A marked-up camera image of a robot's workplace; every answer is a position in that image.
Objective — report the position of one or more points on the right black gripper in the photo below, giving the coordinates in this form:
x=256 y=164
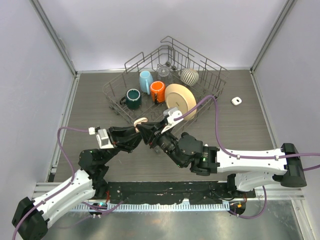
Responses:
x=146 y=129

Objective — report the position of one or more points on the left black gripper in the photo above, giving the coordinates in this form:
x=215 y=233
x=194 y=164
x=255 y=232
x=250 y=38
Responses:
x=124 y=138

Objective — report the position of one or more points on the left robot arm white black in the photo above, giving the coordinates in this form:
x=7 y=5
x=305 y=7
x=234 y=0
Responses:
x=33 y=218

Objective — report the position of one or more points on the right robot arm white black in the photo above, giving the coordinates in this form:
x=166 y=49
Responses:
x=247 y=169

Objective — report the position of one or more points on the white earbud charging case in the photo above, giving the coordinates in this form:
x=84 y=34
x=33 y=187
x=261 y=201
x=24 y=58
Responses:
x=236 y=101

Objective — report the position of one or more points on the dark green mug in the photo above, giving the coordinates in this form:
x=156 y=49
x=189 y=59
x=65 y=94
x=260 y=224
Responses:
x=132 y=99

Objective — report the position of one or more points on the orange mug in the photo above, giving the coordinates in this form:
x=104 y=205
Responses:
x=157 y=91

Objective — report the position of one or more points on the beige plate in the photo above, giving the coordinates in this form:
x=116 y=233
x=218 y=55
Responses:
x=177 y=95

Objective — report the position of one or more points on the light blue mug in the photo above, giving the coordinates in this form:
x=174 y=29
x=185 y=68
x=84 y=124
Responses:
x=145 y=81

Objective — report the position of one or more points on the clear glass cup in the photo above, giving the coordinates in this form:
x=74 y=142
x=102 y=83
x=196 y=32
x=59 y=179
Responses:
x=164 y=75

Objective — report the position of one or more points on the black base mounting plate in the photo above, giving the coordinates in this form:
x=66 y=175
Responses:
x=169 y=192

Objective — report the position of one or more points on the striped ceramic mug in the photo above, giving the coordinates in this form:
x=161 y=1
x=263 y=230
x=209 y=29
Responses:
x=188 y=76

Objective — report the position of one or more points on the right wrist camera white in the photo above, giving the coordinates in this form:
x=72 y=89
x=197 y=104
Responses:
x=173 y=116

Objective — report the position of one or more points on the grey wire dish rack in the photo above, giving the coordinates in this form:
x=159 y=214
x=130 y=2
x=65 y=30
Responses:
x=172 y=75

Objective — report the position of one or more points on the white slotted cable duct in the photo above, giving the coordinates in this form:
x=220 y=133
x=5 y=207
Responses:
x=182 y=207

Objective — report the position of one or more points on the aluminium frame post left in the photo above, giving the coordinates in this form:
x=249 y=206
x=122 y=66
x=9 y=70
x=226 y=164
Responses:
x=54 y=36

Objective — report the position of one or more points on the aluminium frame post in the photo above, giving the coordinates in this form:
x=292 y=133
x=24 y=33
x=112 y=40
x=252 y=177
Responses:
x=280 y=20
x=54 y=36

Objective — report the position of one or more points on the aluminium frame rail front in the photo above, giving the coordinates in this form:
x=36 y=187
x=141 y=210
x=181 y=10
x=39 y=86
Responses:
x=274 y=192

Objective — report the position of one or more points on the aluminium frame post right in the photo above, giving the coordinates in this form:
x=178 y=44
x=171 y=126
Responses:
x=280 y=20

